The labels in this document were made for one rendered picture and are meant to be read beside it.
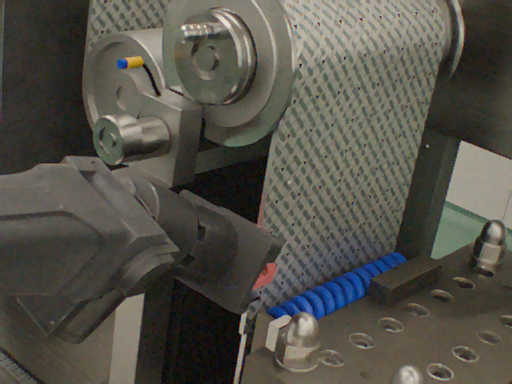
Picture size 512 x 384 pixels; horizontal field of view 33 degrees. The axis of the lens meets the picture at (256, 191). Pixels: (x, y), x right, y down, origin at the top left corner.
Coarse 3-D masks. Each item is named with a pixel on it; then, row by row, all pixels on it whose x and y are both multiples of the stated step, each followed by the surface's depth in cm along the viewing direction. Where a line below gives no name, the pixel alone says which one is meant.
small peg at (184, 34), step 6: (198, 24) 68; (204, 24) 68; (180, 30) 67; (186, 30) 66; (192, 30) 67; (198, 30) 67; (204, 30) 68; (210, 30) 68; (180, 36) 67; (186, 36) 66; (192, 36) 67; (198, 36) 67; (204, 36) 68; (210, 36) 68; (180, 42) 67; (186, 42) 67; (192, 42) 68
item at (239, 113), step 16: (192, 0) 71; (208, 0) 70; (224, 0) 69; (240, 0) 68; (240, 16) 68; (256, 16) 67; (256, 32) 67; (256, 48) 68; (272, 48) 67; (272, 64) 67; (256, 80) 69; (272, 80) 67; (256, 96) 69; (208, 112) 73; (224, 112) 72; (240, 112) 70; (256, 112) 69
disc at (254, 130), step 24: (264, 0) 67; (168, 24) 74; (288, 24) 66; (168, 48) 75; (288, 48) 66; (168, 72) 75; (288, 72) 67; (288, 96) 67; (264, 120) 69; (240, 144) 72
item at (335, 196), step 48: (288, 144) 71; (336, 144) 77; (384, 144) 83; (288, 192) 74; (336, 192) 80; (384, 192) 87; (288, 240) 77; (336, 240) 83; (384, 240) 91; (288, 288) 80
